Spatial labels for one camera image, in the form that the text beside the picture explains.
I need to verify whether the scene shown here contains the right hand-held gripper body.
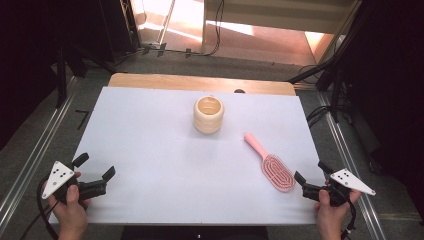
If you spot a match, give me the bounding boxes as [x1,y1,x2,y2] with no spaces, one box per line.
[302,168,377,208]

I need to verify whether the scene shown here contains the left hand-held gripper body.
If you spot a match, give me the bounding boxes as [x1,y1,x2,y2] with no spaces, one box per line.
[41,160,108,205]

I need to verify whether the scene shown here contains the pink hairbrush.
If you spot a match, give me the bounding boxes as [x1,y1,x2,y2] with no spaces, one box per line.
[243,131,297,193]

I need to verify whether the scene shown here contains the cream ribbed cup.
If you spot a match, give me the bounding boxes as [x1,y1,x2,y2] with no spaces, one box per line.
[193,95,225,135]

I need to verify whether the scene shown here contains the person's right hand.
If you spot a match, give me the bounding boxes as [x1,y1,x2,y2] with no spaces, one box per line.
[314,179,362,233]

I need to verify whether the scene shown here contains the person's left hand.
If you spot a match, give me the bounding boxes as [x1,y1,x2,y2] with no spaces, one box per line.
[47,171,92,233]

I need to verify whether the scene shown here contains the white table board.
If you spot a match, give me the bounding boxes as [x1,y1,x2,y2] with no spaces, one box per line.
[48,86,334,226]

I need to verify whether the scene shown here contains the black tripod stand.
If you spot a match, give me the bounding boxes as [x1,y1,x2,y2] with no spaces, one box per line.
[286,31,356,124]

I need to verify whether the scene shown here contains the black cabinet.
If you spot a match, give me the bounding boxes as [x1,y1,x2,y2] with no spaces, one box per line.
[98,0,142,64]

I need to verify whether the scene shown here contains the white metal pole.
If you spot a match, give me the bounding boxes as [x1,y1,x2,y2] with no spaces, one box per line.
[155,0,177,46]

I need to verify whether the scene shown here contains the metal floor rail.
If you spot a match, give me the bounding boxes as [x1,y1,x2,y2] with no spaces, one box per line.
[315,91,388,240]
[0,75,82,231]

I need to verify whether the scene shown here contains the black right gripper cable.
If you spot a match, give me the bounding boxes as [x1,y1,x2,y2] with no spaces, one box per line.
[339,196,358,240]

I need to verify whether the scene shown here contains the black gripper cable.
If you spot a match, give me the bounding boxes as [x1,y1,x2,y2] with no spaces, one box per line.
[19,176,60,240]
[339,196,358,240]

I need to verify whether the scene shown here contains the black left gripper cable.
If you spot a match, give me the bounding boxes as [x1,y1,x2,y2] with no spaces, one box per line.
[19,176,60,240]

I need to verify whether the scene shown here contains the black floor cables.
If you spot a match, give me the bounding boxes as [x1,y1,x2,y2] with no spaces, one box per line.
[305,104,333,130]

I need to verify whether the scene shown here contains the black hanging cable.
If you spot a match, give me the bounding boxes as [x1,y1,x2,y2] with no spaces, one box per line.
[199,0,225,57]

